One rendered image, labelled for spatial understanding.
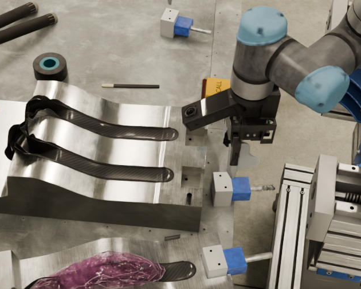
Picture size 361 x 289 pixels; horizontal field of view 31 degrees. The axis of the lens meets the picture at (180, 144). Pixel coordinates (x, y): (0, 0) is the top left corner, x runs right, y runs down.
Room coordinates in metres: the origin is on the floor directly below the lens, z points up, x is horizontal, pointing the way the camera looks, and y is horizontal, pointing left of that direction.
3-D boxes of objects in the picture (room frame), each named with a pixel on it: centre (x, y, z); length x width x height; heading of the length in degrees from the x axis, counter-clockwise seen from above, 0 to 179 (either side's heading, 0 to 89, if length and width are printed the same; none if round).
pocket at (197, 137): (0.90, -0.03, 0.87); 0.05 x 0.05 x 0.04; 88
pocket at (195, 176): (0.79, -0.03, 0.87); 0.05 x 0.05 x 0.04; 88
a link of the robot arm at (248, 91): (0.82, -0.12, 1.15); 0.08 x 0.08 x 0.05
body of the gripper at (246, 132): (0.81, -0.12, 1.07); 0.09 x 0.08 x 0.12; 96
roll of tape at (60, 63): (1.15, 0.33, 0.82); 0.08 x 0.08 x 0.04
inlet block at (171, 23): (1.33, 0.00, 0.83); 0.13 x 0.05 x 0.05; 76
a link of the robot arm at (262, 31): (0.81, -0.12, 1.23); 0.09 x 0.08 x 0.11; 47
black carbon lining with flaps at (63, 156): (0.85, 0.18, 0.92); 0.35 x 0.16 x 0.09; 88
